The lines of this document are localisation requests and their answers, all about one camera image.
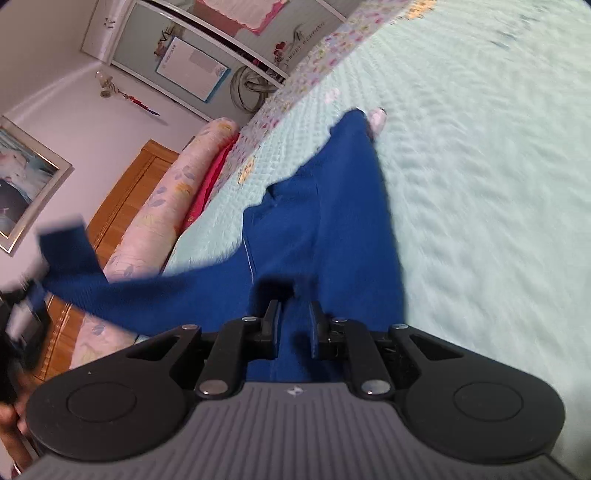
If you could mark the pink floral bolster pillow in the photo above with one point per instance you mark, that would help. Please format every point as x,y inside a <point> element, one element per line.
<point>152,221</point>

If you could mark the grey wardrobe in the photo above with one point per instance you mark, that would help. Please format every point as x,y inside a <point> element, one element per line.
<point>138,46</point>

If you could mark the blue framed poster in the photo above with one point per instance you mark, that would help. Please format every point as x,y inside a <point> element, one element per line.
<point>191,64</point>

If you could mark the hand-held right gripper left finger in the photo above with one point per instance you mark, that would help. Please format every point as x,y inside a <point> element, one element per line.
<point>272,323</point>

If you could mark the framed wall photo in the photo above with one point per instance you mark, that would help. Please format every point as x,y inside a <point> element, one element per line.
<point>23,184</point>

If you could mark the purple floral bed sheet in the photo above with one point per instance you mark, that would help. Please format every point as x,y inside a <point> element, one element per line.
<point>314,60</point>

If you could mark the blue knit sweater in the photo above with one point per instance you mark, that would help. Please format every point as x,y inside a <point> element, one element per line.
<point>323,230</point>

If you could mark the hanging wall ornament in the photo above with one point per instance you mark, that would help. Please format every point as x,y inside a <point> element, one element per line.
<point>108,85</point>

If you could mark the red cloth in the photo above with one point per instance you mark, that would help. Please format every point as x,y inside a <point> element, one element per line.
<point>207,184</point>

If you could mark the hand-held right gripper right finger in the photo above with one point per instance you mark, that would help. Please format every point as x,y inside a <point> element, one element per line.
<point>316,332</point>

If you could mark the wooden headboard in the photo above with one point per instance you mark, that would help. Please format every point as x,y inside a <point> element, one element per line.
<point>134,194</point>

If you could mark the person's left hand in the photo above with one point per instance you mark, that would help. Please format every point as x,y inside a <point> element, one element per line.
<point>9,429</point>

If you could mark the pink framed poster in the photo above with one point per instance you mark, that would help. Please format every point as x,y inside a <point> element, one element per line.
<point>240,11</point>

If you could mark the mint green quilted bedspread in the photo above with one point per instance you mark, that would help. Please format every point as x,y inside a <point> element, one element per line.
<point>485,207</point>

